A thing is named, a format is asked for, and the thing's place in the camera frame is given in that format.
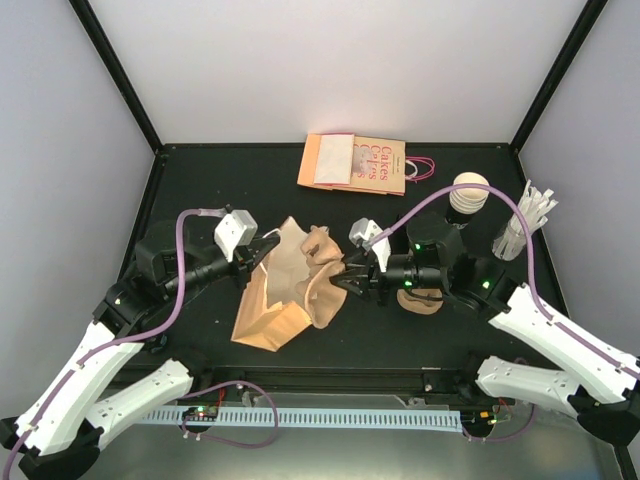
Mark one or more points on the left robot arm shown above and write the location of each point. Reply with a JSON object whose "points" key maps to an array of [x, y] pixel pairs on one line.
{"points": [[63, 433]]}

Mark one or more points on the black frame post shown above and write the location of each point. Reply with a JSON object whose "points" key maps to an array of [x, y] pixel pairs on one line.
{"points": [[101, 43], [577, 36]]}

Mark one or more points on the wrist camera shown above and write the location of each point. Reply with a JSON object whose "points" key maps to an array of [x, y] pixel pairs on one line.
{"points": [[236, 228], [367, 234]]}

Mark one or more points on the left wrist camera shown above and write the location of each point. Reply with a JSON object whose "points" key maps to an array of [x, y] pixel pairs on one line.
{"points": [[236, 228]]}

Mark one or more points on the Cakes printed paper bag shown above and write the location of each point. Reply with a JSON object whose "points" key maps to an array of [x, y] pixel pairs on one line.
{"points": [[380, 166]]}

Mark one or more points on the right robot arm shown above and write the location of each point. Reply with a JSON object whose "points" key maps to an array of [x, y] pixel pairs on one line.
{"points": [[593, 382]]}

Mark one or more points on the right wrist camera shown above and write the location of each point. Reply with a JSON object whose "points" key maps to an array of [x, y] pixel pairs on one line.
{"points": [[367, 234]]}

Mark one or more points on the orange paper bag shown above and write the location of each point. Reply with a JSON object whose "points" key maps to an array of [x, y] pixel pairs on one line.
{"points": [[271, 311]]}

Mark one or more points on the orange flat bag stack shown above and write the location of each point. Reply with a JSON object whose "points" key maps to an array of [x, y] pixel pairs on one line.
{"points": [[327, 160]]}

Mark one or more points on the brown pulp cup carrier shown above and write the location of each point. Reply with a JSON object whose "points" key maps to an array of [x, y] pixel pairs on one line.
{"points": [[324, 258]]}

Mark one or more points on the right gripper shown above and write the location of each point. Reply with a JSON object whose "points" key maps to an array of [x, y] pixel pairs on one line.
{"points": [[369, 277]]}

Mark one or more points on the stack of paper cups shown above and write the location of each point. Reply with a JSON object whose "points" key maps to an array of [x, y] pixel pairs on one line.
{"points": [[464, 203]]}

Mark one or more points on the light blue cable duct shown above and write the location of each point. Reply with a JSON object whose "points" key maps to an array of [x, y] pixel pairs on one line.
{"points": [[314, 418]]}

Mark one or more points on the black frame post left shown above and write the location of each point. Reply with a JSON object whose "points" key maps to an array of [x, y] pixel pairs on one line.
{"points": [[101, 43]]}

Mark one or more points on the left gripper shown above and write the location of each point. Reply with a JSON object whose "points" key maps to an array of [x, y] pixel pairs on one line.
{"points": [[249, 255]]}

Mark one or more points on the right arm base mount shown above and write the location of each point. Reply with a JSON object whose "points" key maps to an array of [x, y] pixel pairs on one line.
{"points": [[454, 388]]}

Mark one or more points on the black frame post right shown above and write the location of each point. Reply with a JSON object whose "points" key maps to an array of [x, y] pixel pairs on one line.
{"points": [[577, 36]]}

